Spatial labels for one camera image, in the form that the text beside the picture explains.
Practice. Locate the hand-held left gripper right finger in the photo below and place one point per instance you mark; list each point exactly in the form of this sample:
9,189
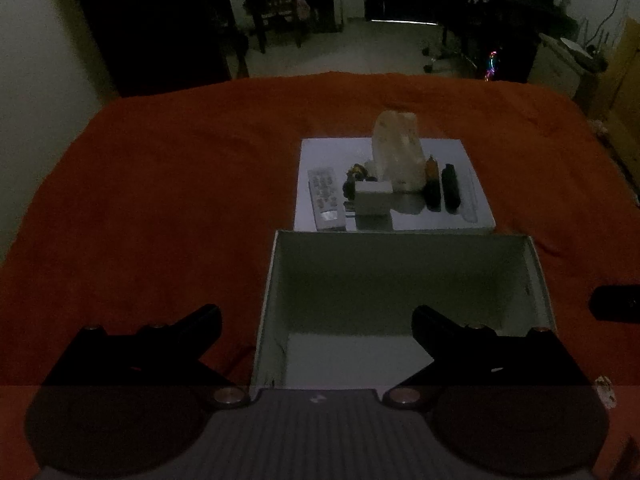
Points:
425,325

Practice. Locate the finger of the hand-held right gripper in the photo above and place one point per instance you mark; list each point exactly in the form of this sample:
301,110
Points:
615,302

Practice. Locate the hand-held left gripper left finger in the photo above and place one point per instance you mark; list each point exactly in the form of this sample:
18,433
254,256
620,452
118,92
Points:
202,325

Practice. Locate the white cardboard box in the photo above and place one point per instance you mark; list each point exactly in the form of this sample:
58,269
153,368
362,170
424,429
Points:
400,280

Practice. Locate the small white box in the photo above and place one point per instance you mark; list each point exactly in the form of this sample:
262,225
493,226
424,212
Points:
372,200

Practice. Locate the black stick-shaped object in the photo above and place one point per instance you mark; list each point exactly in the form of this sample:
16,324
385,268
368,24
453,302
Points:
450,185

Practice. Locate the orange tube with silver tip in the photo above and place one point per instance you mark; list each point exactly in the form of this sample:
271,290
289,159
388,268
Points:
431,169

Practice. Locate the white remote control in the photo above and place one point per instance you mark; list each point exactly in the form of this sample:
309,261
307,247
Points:
325,195

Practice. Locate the dark penguin toy figure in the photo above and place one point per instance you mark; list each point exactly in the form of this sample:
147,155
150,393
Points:
352,177

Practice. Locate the clear plastic bag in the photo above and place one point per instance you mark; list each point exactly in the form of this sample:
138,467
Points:
397,150

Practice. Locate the white board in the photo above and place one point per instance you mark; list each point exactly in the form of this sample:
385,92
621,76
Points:
340,155

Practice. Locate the orange blanket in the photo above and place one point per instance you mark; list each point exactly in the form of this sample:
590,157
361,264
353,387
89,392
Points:
175,185

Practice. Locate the yellow wooden furniture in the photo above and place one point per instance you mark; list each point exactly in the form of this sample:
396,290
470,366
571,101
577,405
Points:
620,85

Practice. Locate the white cabinet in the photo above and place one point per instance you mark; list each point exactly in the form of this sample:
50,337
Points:
555,65

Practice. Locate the coloured LED light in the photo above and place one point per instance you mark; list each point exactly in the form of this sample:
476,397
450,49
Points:
492,66

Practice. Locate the office chair wheeled base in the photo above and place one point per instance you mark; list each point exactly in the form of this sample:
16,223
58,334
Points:
445,52

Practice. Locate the dark wardrobe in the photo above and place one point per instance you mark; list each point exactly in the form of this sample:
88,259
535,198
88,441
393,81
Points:
150,25

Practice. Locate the dark desk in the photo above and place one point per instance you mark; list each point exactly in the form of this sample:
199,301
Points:
500,15

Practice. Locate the dark wooden chair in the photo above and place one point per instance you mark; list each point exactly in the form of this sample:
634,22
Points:
270,0

